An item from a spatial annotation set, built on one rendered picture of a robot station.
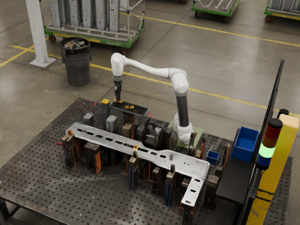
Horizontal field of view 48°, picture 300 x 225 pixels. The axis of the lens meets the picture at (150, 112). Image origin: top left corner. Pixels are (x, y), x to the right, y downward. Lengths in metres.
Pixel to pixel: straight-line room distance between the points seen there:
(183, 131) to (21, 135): 2.51
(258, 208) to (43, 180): 1.91
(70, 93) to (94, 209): 3.05
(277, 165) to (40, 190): 2.04
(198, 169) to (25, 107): 3.36
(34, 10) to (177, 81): 3.82
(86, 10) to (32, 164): 4.45
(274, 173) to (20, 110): 4.20
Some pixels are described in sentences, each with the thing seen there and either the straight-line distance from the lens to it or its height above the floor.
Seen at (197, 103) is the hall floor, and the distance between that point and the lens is 5.44.
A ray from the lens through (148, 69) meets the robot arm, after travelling 3.11.
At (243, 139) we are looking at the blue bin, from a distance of 3.22.
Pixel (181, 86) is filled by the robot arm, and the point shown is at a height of 1.50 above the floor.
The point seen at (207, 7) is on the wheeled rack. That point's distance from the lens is 8.88.
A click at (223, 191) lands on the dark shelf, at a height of 1.03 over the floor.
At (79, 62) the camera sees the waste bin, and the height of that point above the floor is 0.46.
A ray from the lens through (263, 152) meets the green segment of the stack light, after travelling 1.78.
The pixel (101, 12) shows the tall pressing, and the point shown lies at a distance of 7.10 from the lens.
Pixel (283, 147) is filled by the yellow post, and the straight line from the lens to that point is 1.91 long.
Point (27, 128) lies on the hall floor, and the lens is 5.05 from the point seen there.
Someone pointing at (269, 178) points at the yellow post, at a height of 1.61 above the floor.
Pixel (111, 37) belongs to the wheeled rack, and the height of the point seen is 0.31.
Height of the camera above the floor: 3.02
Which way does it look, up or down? 36 degrees down
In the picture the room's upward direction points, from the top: 2 degrees clockwise
